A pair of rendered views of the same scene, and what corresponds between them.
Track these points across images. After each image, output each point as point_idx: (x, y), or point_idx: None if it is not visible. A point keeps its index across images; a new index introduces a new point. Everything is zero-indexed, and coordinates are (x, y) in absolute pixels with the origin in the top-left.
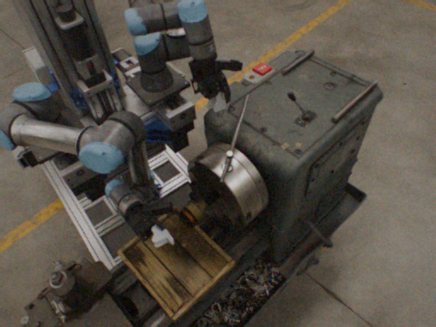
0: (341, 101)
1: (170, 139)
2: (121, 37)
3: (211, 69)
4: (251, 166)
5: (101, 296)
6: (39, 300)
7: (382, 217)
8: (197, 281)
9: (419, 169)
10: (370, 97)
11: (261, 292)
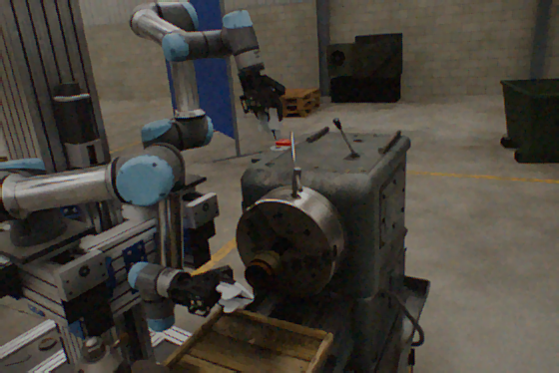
0: (377, 145)
1: (190, 245)
2: None
3: (261, 81)
4: (319, 194)
5: None
6: None
7: (448, 340)
8: (292, 371)
9: (454, 286)
10: (401, 140)
11: None
